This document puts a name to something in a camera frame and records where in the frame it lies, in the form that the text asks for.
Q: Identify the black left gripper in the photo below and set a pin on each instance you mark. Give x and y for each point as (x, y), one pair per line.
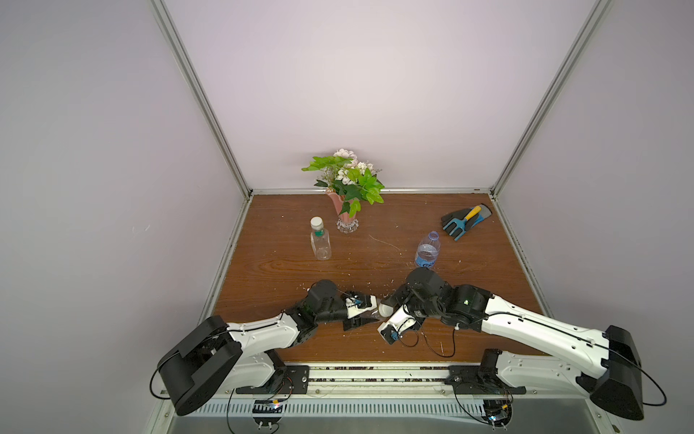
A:
(349, 324)

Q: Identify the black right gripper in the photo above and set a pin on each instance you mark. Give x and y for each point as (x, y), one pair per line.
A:
(401, 303)

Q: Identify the white bottle cap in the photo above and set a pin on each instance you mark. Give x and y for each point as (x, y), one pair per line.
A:
(317, 223)
(385, 311)

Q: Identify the blue label water bottle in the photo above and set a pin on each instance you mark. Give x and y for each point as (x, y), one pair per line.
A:
(428, 250)

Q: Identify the green label clear bottle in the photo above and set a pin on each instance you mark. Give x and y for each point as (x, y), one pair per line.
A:
(321, 244)

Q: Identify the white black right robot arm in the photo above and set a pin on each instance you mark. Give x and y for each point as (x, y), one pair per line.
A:
(609, 366)

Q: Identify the blue yellow garden hand rake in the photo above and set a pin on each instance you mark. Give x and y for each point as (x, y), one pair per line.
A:
(458, 223)

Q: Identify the pink vase with flowers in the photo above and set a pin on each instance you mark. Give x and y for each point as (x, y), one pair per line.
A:
(349, 182)

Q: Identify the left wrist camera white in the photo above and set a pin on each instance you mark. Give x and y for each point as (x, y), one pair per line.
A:
(358, 304)

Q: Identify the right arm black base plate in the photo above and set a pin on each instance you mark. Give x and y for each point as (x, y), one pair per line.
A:
(476, 379)

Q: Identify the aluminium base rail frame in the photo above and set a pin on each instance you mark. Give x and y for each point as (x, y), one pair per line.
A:
(404, 398)

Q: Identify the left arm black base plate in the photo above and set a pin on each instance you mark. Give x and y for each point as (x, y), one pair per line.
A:
(292, 379)

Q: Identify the aluminium corner frame post right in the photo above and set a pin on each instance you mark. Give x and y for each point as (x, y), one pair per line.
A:
(594, 19)

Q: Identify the aluminium corner frame post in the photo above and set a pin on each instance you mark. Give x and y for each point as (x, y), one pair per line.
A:
(175, 42)
(594, 19)

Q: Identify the aluminium corner frame post left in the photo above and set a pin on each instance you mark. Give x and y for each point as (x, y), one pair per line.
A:
(175, 42)

